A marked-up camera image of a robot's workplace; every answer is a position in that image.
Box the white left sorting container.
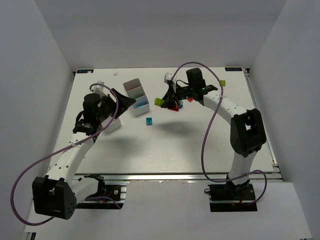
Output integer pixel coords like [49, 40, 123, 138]
[102, 117, 122, 134]

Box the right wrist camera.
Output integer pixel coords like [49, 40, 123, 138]
[164, 72, 177, 92]

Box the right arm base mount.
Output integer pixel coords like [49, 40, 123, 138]
[204, 184, 258, 213]

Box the lime lego brick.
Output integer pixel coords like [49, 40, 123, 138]
[220, 80, 226, 87]
[154, 97, 165, 107]

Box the small cyan lego brick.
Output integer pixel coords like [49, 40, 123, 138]
[146, 117, 153, 126]

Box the white right sorting container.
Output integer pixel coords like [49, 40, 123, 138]
[123, 78, 150, 117]

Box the purple cable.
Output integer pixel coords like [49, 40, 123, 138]
[10, 83, 120, 226]
[171, 61, 268, 206]

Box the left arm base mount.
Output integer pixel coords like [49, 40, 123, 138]
[72, 174, 126, 210]

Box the dark green lego brick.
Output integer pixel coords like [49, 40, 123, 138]
[131, 94, 140, 99]

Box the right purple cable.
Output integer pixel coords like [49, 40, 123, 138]
[171, 61, 268, 206]

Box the red long lego brick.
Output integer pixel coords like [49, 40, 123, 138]
[167, 107, 179, 112]

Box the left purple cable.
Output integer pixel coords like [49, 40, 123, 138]
[10, 83, 120, 226]

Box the white sorting container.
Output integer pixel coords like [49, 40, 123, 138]
[102, 117, 122, 134]
[123, 78, 150, 117]

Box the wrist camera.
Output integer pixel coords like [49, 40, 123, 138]
[89, 81, 106, 97]
[164, 72, 177, 92]

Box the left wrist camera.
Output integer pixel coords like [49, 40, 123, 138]
[89, 81, 106, 97]

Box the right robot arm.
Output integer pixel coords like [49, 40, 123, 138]
[161, 68, 267, 188]

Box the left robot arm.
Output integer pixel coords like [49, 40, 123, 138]
[32, 88, 136, 220]

